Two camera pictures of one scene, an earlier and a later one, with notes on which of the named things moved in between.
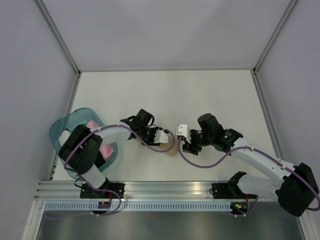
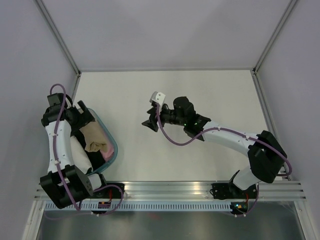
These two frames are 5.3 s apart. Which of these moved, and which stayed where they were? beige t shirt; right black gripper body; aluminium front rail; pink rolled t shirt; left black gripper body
Moved: beige t shirt; right black gripper body; left black gripper body
Stayed: pink rolled t shirt; aluminium front rail
